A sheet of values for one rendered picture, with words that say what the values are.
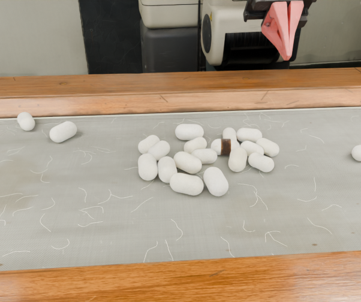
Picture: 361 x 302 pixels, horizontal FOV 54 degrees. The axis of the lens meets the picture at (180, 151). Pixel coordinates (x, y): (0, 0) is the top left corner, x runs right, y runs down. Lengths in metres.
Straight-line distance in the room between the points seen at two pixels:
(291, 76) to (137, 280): 0.47
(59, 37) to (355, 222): 2.23
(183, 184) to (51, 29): 2.14
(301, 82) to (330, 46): 2.26
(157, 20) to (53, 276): 1.03
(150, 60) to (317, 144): 0.86
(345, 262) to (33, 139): 0.40
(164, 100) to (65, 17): 1.90
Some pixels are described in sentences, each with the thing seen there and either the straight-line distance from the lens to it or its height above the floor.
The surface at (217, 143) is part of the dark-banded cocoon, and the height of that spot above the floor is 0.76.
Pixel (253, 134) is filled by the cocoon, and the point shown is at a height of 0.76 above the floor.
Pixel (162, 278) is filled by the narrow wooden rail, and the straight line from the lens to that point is 0.28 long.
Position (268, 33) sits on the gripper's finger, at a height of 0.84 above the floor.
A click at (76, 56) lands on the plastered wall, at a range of 2.48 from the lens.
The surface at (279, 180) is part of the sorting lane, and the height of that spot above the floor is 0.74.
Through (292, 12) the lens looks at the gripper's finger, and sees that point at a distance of 0.58.
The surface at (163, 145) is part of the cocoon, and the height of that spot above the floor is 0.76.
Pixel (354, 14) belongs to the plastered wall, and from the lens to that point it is 2.90.
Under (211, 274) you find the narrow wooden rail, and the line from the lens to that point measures 0.28.
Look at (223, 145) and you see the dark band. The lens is 0.44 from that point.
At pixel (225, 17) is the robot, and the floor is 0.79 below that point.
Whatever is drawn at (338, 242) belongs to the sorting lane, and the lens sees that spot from 0.37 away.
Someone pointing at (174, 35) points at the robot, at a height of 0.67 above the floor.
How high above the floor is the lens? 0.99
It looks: 33 degrees down
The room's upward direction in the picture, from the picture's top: straight up
